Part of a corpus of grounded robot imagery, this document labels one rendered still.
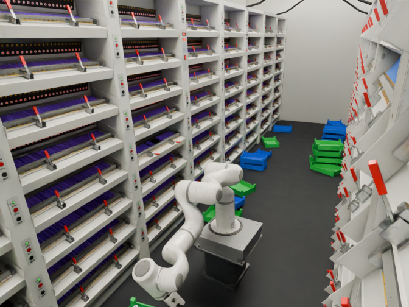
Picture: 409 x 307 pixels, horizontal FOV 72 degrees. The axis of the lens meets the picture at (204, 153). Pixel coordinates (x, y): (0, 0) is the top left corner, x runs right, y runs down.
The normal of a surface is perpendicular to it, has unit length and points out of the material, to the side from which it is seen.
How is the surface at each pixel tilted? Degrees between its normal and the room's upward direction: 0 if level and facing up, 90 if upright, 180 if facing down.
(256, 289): 0
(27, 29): 105
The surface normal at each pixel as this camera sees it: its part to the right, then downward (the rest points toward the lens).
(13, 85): 0.87, 0.38
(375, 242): -0.45, 0.34
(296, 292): -0.04, -0.93
